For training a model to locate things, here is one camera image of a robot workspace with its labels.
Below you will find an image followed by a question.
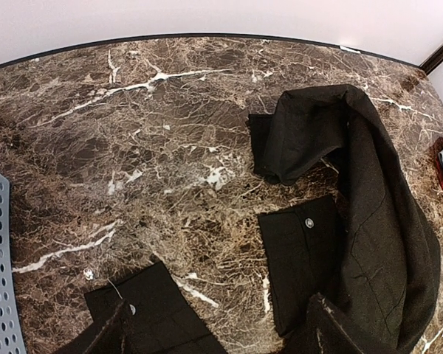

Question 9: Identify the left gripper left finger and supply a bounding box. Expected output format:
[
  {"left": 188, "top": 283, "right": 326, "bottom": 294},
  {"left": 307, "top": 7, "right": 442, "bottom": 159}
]
[{"left": 57, "top": 299, "right": 134, "bottom": 354}]

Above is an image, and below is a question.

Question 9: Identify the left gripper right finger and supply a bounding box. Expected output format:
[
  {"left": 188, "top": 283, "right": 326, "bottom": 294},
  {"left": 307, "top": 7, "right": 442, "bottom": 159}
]
[{"left": 302, "top": 294, "right": 377, "bottom": 353}]

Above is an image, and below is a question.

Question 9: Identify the black long sleeve shirt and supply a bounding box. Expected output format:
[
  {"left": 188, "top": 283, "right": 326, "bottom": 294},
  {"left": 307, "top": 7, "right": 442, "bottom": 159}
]
[{"left": 55, "top": 83, "right": 442, "bottom": 354}]

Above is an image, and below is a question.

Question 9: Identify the white tape piece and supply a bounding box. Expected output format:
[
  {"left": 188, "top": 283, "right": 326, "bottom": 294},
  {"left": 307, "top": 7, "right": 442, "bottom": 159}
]
[{"left": 339, "top": 46, "right": 361, "bottom": 55}]

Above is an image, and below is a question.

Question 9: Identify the right black frame post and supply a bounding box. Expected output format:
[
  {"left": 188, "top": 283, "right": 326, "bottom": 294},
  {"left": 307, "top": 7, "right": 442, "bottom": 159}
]
[{"left": 419, "top": 44, "right": 443, "bottom": 75}]

